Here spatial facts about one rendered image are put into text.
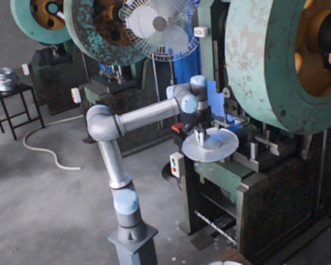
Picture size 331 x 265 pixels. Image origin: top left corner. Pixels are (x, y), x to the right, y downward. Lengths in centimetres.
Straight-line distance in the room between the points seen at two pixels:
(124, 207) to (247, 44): 90
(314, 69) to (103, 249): 169
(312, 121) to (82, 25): 183
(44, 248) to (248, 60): 191
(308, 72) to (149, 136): 221
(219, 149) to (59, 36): 316
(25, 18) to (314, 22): 346
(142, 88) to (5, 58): 509
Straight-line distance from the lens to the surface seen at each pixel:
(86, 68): 485
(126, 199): 162
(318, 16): 146
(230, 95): 180
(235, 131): 187
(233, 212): 204
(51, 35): 443
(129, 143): 335
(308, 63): 150
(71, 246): 250
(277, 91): 125
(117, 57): 283
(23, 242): 269
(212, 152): 169
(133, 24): 247
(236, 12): 123
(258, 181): 172
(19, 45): 800
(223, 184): 188
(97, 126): 143
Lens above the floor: 164
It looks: 26 degrees down
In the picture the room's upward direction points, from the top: 7 degrees counter-clockwise
